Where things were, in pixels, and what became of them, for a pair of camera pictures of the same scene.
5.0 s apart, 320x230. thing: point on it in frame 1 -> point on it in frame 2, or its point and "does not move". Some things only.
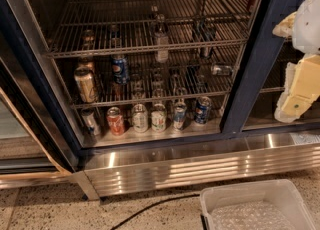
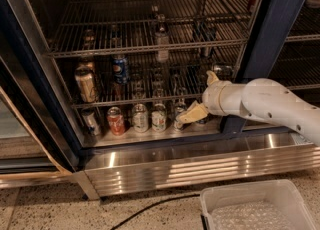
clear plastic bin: [254, 205] does not move
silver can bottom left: [88, 115] does not move
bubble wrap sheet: [250, 215] does not move
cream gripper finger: [285, 28] -> [195, 112]
